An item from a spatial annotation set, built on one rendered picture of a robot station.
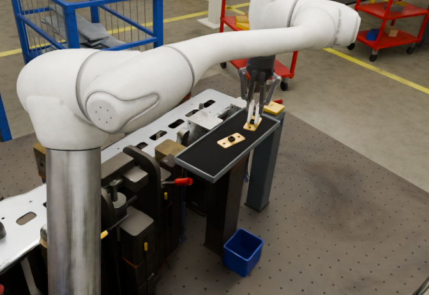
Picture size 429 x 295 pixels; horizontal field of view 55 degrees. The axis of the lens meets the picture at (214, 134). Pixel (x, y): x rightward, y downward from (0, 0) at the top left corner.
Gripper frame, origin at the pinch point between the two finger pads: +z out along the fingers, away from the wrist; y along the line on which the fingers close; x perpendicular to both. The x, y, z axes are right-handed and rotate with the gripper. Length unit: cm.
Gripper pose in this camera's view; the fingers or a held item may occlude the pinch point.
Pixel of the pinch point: (254, 112)
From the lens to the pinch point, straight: 128.6
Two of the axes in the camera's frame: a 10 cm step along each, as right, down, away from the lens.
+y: -9.2, -2.6, 2.8
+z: -0.6, 8.2, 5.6
